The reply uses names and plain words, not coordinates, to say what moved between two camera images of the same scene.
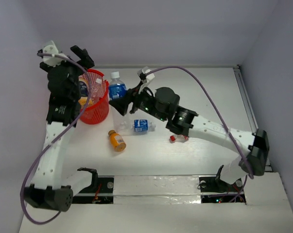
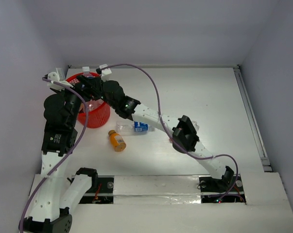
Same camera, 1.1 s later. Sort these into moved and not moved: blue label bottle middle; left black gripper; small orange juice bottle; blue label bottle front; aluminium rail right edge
Moved: left black gripper; blue label bottle front
Not moved: small orange juice bottle; blue label bottle middle; aluminium rail right edge
